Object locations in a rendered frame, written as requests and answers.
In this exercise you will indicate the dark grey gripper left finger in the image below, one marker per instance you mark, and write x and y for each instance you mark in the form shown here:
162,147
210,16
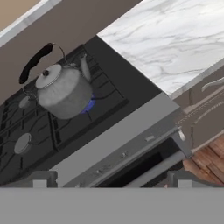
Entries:
40,178

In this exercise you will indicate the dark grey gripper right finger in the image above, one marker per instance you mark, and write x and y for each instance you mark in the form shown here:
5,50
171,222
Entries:
186,178

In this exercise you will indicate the grey stove knob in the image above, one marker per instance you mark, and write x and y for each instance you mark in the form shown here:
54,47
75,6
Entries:
181,135
150,138
99,171
124,154

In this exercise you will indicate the black gas hob stove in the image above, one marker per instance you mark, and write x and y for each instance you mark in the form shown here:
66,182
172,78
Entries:
116,96

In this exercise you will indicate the black oven door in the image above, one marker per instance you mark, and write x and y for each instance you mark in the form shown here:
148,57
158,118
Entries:
140,167

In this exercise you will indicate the brown cupboard door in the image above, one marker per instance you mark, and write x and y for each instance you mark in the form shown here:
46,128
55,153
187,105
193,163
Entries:
207,128

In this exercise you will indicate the brown drawer front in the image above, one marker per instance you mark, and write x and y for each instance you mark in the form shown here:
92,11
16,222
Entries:
198,94

